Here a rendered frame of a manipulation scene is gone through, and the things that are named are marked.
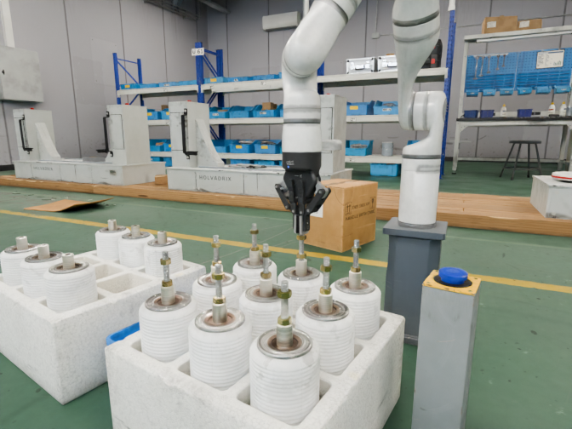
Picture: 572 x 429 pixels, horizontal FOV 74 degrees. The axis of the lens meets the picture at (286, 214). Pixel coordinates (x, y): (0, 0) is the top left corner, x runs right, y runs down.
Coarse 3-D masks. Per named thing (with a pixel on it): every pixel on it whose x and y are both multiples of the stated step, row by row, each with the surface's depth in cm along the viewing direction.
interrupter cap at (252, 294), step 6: (252, 288) 69; (258, 288) 69; (276, 288) 69; (246, 294) 66; (252, 294) 66; (258, 294) 67; (276, 294) 67; (252, 300) 64; (258, 300) 63; (264, 300) 63; (270, 300) 63; (276, 300) 64
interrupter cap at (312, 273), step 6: (288, 270) 78; (294, 270) 78; (306, 270) 78; (312, 270) 78; (288, 276) 74; (294, 276) 75; (300, 276) 75; (306, 276) 75; (312, 276) 75; (318, 276) 75
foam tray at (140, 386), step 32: (384, 320) 74; (128, 352) 61; (384, 352) 64; (128, 384) 61; (160, 384) 56; (192, 384) 54; (320, 384) 55; (352, 384) 54; (384, 384) 66; (128, 416) 62; (160, 416) 57; (192, 416) 52; (224, 416) 49; (256, 416) 47; (320, 416) 47; (352, 416) 54; (384, 416) 69
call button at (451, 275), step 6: (438, 270) 57; (444, 270) 56; (450, 270) 56; (456, 270) 56; (462, 270) 56; (444, 276) 55; (450, 276) 54; (456, 276) 54; (462, 276) 54; (450, 282) 55; (456, 282) 55; (462, 282) 55
